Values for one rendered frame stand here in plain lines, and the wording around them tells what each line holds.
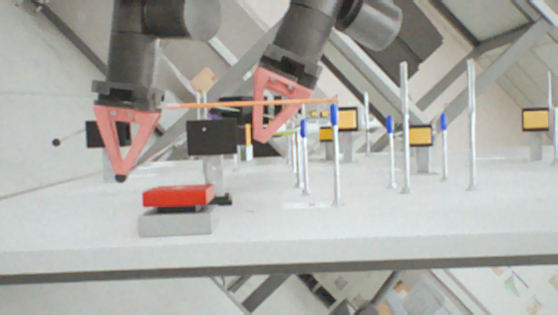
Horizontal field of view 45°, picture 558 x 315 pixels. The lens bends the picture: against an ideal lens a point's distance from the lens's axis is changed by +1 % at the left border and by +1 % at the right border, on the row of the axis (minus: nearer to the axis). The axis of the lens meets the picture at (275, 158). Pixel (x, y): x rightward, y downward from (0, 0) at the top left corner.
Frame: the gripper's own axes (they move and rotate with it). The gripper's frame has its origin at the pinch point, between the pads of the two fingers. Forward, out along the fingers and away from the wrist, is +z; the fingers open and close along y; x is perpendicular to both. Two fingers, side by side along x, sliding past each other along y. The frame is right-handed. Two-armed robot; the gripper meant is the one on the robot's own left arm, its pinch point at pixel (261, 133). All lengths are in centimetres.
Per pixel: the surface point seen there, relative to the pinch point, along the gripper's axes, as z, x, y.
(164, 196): 7.1, 5.9, -25.1
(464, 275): 70, -327, 730
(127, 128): 8.0, 19.1, 34.3
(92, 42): -15, 198, 750
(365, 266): 7.4, -12.9, -15.9
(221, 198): 7.7, 1.5, -7.7
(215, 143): 2.9, 4.3, -2.0
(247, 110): -3, 2, 68
